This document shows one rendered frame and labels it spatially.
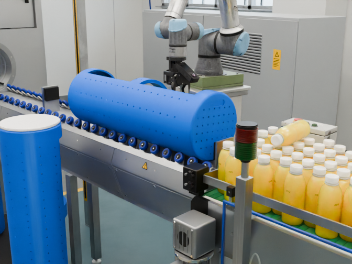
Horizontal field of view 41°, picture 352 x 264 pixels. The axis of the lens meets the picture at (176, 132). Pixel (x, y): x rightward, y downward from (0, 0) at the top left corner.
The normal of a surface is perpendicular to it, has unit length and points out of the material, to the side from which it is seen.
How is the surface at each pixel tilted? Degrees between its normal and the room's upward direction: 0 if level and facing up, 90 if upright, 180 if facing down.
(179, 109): 56
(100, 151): 71
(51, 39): 90
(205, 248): 90
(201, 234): 90
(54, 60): 90
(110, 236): 0
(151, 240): 0
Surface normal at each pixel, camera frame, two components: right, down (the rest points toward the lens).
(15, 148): -0.18, 0.27
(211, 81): 0.55, 0.23
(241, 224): -0.72, 0.19
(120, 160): -0.68, -0.14
